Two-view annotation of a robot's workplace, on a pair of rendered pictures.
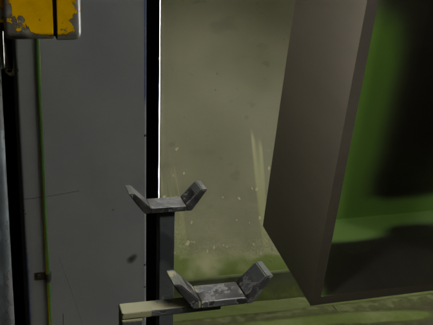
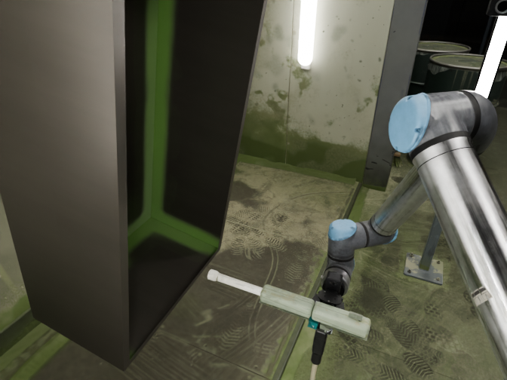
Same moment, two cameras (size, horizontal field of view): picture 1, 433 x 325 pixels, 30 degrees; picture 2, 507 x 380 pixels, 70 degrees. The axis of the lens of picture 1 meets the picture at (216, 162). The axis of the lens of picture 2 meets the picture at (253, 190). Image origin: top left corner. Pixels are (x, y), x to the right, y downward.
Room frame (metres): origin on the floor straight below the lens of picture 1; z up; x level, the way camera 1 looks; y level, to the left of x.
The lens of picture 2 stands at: (1.06, -0.01, 1.46)
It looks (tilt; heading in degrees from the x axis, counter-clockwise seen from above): 31 degrees down; 311
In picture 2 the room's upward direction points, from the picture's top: straight up
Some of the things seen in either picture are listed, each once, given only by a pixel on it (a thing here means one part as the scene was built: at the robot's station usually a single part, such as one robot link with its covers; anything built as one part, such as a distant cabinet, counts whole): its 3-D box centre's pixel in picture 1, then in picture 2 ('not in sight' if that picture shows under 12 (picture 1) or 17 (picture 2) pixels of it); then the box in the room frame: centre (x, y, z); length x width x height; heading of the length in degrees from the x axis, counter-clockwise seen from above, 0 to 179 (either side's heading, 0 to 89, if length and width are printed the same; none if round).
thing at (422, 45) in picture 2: not in sight; (436, 47); (2.13, -3.82, 0.86); 0.54 x 0.54 x 0.01
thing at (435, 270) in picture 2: not in sight; (423, 268); (1.35, -1.82, 0.01); 0.20 x 0.20 x 0.01; 16
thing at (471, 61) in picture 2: not in sight; (468, 62); (1.72, -3.32, 0.86); 0.54 x 0.54 x 0.01
